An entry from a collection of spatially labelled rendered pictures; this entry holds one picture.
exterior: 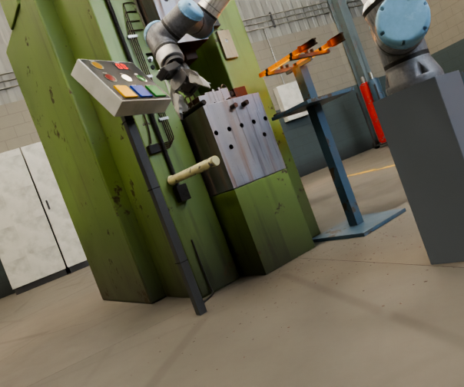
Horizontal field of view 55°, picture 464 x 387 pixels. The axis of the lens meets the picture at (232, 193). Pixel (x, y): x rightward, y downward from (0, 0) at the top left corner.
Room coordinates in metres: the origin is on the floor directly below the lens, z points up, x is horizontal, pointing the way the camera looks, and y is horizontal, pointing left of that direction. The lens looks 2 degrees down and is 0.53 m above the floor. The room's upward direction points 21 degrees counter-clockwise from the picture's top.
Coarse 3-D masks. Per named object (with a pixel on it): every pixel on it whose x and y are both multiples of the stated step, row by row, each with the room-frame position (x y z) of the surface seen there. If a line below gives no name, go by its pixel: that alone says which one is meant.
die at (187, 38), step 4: (184, 36) 2.35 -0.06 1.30; (188, 36) 2.37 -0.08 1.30; (180, 40) 2.33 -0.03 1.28; (184, 40) 2.35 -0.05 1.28; (188, 40) 2.36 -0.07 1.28; (192, 40) 2.37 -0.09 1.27; (196, 40) 2.39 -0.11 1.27; (200, 40) 2.41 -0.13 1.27; (204, 40) 2.44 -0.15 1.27; (180, 44) 2.35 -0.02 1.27; (184, 44) 2.38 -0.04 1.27; (188, 44) 2.40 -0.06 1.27; (192, 44) 2.42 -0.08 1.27; (196, 44) 2.45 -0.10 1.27; (200, 44) 2.47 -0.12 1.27; (180, 48) 2.42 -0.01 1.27; (184, 48) 2.45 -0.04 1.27; (188, 48) 2.48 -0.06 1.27; (196, 48) 2.53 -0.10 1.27
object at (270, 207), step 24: (240, 192) 2.27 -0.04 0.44; (264, 192) 2.35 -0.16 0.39; (288, 192) 2.44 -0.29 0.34; (240, 216) 2.28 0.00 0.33; (264, 216) 2.32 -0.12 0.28; (288, 216) 2.41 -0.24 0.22; (240, 240) 2.34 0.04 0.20; (264, 240) 2.29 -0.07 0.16; (288, 240) 2.37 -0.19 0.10; (312, 240) 2.46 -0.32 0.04; (240, 264) 2.41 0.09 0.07; (264, 264) 2.26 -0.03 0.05
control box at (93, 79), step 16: (80, 64) 1.84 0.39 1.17; (112, 64) 1.98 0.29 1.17; (128, 64) 2.08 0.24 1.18; (80, 80) 1.85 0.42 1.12; (96, 80) 1.81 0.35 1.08; (96, 96) 1.83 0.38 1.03; (112, 96) 1.79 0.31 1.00; (112, 112) 1.80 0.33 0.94; (128, 112) 1.86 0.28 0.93; (144, 112) 1.96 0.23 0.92; (160, 112) 2.06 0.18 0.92
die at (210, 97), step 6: (210, 90) 2.39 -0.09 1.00; (222, 90) 2.41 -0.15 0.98; (198, 96) 2.32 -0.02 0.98; (204, 96) 2.35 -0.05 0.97; (210, 96) 2.37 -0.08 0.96; (216, 96) 2.38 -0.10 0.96; (222, 96) 2.41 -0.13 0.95; (228, 96) 2.43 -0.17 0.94; (192, 102) 2.38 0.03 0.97; (210, 102) 2.36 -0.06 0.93
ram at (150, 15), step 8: (136, 0) 2.42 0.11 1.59; (144, 0) 2.36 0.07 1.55; (152, 0) 2.30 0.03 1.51; (160, 0) 2.32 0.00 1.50; (168, 0) 2.34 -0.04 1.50; (176, 0) 2.37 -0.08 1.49; (200, 0) 2.46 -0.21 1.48; (144, 8) 2.38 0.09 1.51; (152, 8) 2.32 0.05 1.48; (160, 8) 2.31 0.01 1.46; (168, 8) 2.33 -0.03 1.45; (144, 16) 2.40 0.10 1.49; (152, 16) 2.34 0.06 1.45; (160, 16) 2.30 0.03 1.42
